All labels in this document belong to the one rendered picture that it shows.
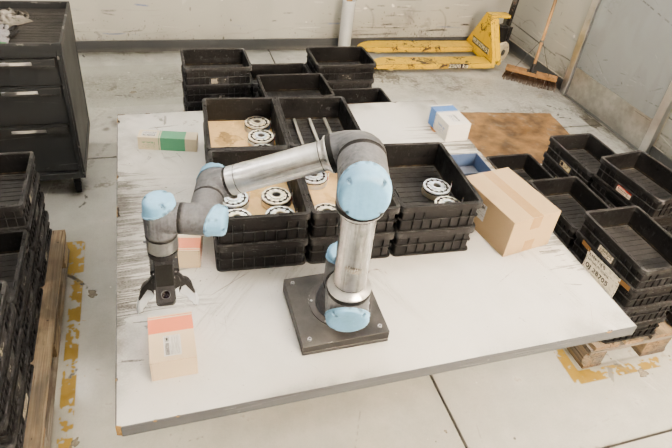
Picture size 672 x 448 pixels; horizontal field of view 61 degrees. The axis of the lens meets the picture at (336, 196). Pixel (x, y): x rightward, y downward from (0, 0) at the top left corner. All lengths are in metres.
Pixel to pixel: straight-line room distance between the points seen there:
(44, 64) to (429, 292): 2.12
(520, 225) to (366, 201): 0.98
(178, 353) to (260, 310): 0.31
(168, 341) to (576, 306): 1.31
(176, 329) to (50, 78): 1.81
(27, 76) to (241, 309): 1.82
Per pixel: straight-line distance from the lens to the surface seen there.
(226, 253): 1.86
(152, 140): 2.51
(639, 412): 2.90
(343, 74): 3.71
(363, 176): 1.20
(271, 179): 1.39
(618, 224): 2.98
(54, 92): 3.18
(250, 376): 1.65
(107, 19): 5.19
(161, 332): 1.67
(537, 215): 2.16
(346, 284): 1.45
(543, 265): 2.21
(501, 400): 2.65
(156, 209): 1.34
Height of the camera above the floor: 2.03
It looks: 36 degrees down
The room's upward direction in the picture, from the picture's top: 7 degrees clockwise
